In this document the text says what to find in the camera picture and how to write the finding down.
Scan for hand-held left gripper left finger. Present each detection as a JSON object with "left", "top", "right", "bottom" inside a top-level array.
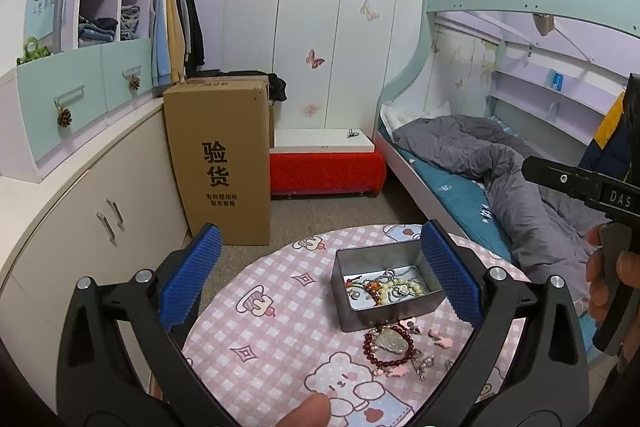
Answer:
[{"left": 56, "top": 222, "right": 241, "bottom": 427}]

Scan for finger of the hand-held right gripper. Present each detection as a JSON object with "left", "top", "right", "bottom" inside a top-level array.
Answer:
[{"left": 521, "top": 155, "right": 608, "bottom": 208}]

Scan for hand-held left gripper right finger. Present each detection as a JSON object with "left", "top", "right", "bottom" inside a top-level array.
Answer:
[{"left": 400, "top": 220, "right": 592, "bottom": 427}]

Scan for pink bow hair clip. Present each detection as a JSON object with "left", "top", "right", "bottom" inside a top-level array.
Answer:
[{"left": 427, "top": 328, "right": 454, "bottom": 350}]

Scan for grey metal tin box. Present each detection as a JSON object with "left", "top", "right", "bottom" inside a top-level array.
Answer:
[{"left": 330, "top": 239, "right": 447, "bottom": 334}]

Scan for pale jade pendant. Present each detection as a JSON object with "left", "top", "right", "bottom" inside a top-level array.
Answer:
[{"left": 377, "top": 329, "right": 409, "bottom": 353}]

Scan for silver drop earrings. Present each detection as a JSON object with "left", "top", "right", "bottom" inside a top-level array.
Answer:
[{"left": 412, "top": 349, "right": 437, "bottom": 381}]

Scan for red bead bracelet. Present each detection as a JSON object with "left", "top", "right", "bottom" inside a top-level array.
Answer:
[{"left": 363, "top": 326, "right": 419, "bottom": 371}]

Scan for person's right hand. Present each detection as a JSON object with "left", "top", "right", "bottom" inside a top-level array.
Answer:
[{"left": 586, "top": 225, "right": 640, "bottom": 323}]

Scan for person's left hand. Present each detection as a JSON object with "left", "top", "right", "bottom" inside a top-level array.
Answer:
[{"left": 286, "top": 393, "right": 332, "bottom": 427}]

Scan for yellow and navy jacket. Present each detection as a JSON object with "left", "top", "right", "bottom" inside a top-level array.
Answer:
[{"left": 579, "top": 91, "right": 634, "bottom": 184}]

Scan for teal bed sheet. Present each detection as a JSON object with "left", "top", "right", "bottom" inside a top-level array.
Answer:
[{"left": 399, "top": 146, "right": 517, "bottom": 260}]

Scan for grey duvet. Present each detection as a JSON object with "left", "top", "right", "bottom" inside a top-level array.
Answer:
[{"left": 392, "top": 115, "right": 610, "bottom": 308}]

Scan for pink checked bear tablecloth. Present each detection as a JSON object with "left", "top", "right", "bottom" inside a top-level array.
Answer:
[{"left": 182, "top": 224, "right": 532, "bottom": 427}]

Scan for tall cardboard box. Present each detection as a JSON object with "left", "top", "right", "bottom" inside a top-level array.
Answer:
[{"left": 163, "top": 75, "right": 274, "bottom": 247}]

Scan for cream low cabinet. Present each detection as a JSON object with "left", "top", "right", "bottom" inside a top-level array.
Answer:
[{"left": 0, "top": 106, "right": 192, "bottom": 358}]

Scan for red bench with white top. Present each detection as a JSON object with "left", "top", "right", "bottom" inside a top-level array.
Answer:
[{"left": 269, "top": 128, "right": 387, "bottom": 198}]

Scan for white pillow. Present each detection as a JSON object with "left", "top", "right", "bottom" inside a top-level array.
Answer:
[{"left": 379, "top": 101, "right": 452, "bottom": 130}]

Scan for black bag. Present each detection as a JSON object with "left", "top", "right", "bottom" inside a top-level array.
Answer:
[{"left": 267, "top": 72, "right": 289, "bottom": 103}]

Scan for narrow teal drawer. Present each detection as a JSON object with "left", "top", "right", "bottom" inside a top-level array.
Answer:
[{"left": 101, "top": 37, "right": 155, "bottom": 113}]

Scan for wide teal drawer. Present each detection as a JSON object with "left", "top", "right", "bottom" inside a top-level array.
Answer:
[{"left": 16, "top": 51, "right": 109, "bottom": 148}]

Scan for yellow hanging shirt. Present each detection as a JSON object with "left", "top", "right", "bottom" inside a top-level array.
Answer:
[{"left": 165, "top": 0, "right": 187, "bottom": 83}]

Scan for light blue hanging shirt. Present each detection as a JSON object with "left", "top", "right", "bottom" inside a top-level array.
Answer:
[{"left": 151, "top": 0, "right": 174, "bottom": 87}]

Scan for dark hanging clothes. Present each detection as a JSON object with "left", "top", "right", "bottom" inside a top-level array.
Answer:
[{"left": 176, "top": 0, "right": 206, "bottom": 70}]

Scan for folded blue clothes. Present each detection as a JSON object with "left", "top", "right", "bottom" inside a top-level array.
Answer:
[{"left": 77, "top": 17, "right": 121, "bottom": 48}]

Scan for folded grey clothes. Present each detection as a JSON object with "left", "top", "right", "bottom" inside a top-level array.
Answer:
[{"left": 119, "top": 4, "right": 142, "bottom": 42}]

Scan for cream bead bracelet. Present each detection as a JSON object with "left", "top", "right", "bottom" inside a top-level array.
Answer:
[{"left": 372, "top": 278, "right": 429, "bottom": 306}]

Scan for silver chain necklace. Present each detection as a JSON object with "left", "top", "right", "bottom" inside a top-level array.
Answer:
[{"left": 379, "top": 266, "right": 422, "bottom": 294}]

